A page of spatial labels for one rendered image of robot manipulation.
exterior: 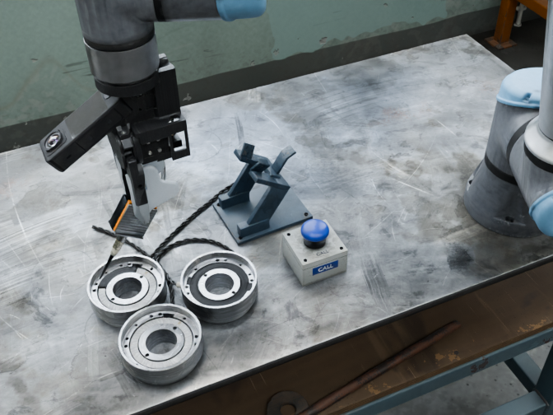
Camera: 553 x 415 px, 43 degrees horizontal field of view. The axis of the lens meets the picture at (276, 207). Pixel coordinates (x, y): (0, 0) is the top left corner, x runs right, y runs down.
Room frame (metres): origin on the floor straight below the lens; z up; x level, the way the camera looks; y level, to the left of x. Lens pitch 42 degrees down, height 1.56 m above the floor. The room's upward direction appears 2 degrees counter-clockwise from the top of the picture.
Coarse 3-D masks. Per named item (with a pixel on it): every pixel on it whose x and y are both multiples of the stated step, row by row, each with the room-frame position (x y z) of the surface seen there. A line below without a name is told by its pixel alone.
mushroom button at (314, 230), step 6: (306, 222) 0.72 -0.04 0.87; (312, 222) 0.72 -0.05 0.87; (318, 222) 0.72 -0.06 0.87; (324, 222) 0.72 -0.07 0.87; (306, 228) 0.71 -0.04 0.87; (312, 228) 0.70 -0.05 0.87; (318, 228) 0.70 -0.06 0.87; (324, 228) 0.70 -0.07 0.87; (306, 234) 0.70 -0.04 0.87; (312, 234) 0.69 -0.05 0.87; (318, 234) 0.69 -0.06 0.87; (324, 234) 0.70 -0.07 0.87; (312, 240) 0.69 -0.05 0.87; (318, 240) 0.69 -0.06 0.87
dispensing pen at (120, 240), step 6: (126, 198) 0.67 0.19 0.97; (120, 204) 0.67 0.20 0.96; (114, 210) 0.67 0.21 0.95; (120, 210) 0.66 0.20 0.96; (114, 216) 0.66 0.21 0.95; (114, 222) 0.66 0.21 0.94; (120, 240) 0.65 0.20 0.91; (114, 246) 0.65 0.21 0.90; (120, 246) 0.65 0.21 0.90; (114, 252) 0.65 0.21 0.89; (108, 264) 0.65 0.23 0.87
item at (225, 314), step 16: (208, 256) 0.69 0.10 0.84; (224, 256) 0.70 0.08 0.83; (240, 256) 0.69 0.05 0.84; (192, 272) 0.67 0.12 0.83; (208, 272) 0.67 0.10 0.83; (224, 272) 0.67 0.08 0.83; (256, 272) 0.66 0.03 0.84; (208, 288) 0.66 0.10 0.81; (256, 288) 0.63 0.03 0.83; (192, 304) 0.61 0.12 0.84; (240, 304) 0.60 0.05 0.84; (208, 320) 0.60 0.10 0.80; (224, 320) 0.60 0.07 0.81
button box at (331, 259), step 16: (288, 240) 0.71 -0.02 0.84; (304, 240) 0.71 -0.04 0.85; (336, 240) 0.71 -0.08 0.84; (288, 256) 0.71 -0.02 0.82; (304, 256) 0.68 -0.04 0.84; (320, 256) 0.68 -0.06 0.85; (336, 256) 0.68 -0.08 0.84; (304, 272) 0.66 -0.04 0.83; (320, 272) 0.67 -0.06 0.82; (336, 272) 0.68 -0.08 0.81
